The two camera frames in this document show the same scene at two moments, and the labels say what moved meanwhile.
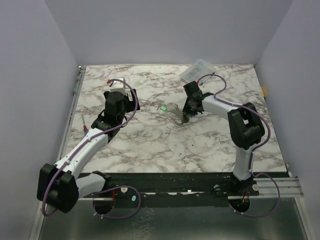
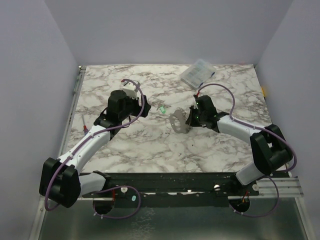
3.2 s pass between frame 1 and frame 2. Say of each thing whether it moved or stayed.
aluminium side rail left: stayed
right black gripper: moved
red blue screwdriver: stayed
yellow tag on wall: stayed
